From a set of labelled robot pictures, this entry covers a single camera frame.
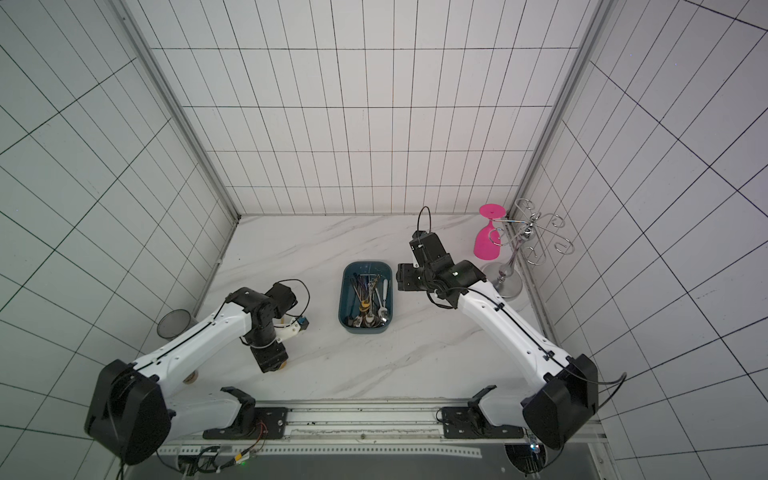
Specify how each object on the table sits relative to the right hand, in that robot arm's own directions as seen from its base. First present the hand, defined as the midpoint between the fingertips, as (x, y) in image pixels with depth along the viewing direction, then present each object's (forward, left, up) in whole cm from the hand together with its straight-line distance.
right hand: (394, 277), depth 78 cm
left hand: (-20, +35, -12) cm, 42 cm away
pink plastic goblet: (+18, -28, -3) cm, 33 cm away
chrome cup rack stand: (+41, -50, -21) cm, 68 cm away
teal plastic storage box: (+3, +9, -18) cm, 21 cm away
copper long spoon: (-1, +9, -16) cm, 19 cm away
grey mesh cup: (-13, +60, -8) cm, 62 cm away
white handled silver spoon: (-2, +3, -17) cm, 17 cm away
